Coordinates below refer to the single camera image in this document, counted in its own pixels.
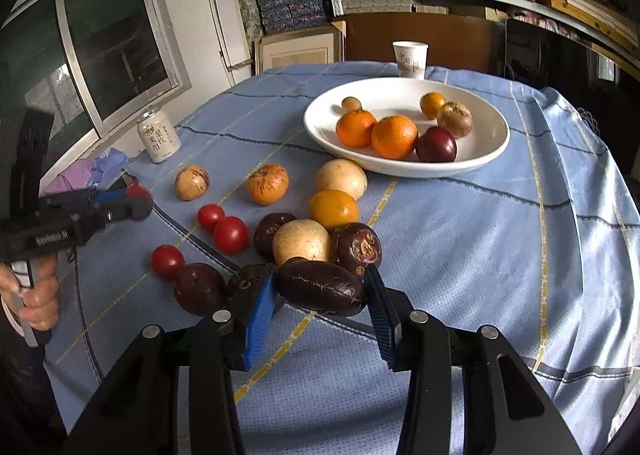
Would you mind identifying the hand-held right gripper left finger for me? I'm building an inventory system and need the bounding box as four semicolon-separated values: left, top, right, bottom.
70;265;281;455

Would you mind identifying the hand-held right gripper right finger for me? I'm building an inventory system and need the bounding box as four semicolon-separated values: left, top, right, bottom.
362;265;583;455

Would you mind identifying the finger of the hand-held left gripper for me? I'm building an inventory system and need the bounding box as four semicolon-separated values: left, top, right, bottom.
92;186;130;206
102;197;154;225

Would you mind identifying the dark red plum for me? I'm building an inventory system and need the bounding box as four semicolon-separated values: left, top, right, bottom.
173;263;228;317
415;126;458;164

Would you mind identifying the pale tan pear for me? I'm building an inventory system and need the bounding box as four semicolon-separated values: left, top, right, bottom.
272;219;333;266
314;158;368;200

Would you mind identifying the small orange tangerine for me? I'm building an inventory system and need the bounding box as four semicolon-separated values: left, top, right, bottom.
419;92;447;120
308;189;360;229

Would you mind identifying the orange striped persimmon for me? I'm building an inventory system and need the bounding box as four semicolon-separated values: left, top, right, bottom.
247;163;290;206

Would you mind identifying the large orange mandarin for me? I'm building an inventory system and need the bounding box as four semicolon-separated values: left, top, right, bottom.
370;115;419;160
335;108;377;149

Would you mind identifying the pinkish tan pomegranate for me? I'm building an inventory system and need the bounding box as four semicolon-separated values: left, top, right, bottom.
436;101;473;139

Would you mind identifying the white bowl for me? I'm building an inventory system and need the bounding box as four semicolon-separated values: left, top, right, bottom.
303;78;511;179

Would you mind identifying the person's left forearm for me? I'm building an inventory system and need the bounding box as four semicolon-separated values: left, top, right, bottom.
0;295;66;436

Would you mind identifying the person's left hand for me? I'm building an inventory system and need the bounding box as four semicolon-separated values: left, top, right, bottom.
0;265;62;332

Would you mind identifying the blue printed cloth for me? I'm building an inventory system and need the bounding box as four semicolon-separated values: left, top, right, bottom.
87;147;132;189

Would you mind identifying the pink cloth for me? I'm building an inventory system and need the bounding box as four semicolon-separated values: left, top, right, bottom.
49;160;97;196

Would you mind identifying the white beverage can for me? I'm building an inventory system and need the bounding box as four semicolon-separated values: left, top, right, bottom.
137;107;182;164

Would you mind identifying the blue plaid tablecloth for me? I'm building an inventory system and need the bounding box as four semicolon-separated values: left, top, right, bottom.
50;60;640;455

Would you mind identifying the white framed window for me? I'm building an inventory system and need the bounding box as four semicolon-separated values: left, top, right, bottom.
0;0;194;193

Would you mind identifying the white leaning strip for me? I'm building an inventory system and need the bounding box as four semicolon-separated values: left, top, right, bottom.
202;0;251;86

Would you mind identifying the green marbled slab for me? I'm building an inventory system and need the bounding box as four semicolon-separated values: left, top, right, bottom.
230;0;264;43

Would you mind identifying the pile of blue patterned boxes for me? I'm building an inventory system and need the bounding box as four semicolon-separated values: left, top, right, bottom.
252;0;333;36

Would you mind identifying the white paper cup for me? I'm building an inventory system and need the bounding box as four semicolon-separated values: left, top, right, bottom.
392;41;430;80

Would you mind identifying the brown wooden board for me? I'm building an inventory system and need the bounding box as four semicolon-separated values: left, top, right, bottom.
342;12;507;72

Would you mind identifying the black glossy panel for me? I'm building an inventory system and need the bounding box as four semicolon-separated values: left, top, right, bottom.
502;17;628;103

